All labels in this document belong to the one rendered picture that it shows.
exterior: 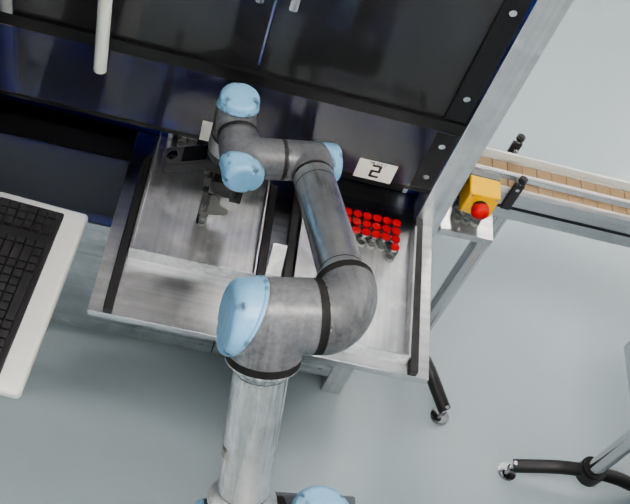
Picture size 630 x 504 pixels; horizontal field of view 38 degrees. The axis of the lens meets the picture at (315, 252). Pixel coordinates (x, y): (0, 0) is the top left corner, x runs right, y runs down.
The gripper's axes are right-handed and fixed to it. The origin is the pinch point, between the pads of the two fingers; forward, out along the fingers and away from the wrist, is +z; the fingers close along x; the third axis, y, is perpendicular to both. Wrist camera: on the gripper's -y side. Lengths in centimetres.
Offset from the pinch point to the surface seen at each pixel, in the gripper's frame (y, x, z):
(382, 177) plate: 36.7, 13.5, -7.2
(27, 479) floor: -28, -30, 93
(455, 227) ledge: 58, 15, 5
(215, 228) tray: 3.9, -0.5, 5.2
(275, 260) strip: 17.4, -7.2, 2.6
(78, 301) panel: -26, 13, 71
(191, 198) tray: -2.4, 6.0, 5.3
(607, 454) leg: 128, -3, 67
